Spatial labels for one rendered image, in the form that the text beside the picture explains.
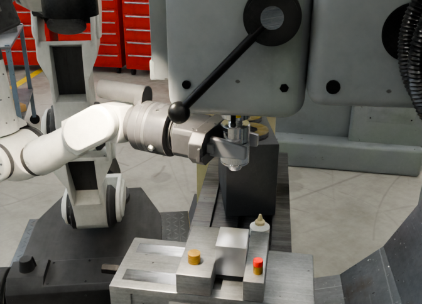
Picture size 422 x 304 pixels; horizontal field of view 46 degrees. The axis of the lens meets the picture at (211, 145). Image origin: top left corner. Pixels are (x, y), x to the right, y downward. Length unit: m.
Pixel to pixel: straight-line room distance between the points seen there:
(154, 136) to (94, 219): 0.91
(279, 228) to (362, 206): 2.02
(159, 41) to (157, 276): 0.41
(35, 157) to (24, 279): 0.68
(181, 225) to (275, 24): 1.60
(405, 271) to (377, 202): 2.25
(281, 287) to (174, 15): 0.49
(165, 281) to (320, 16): 0.52
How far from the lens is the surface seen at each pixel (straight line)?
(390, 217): 3.12
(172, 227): 2.13
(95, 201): 1.65
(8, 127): 1.06
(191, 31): 0.66
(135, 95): 0.86
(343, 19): 0.64
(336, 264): 2.66
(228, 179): 1.16
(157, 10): 0.75
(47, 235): 1.86
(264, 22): 0.62
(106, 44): 5.74
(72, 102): 1.43
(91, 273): 1.61
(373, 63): 0.65
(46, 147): 0.98
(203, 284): 0.86
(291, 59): 0.66
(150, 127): 0.83
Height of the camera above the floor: 1.56
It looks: 24 degrees down
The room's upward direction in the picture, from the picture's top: straight up
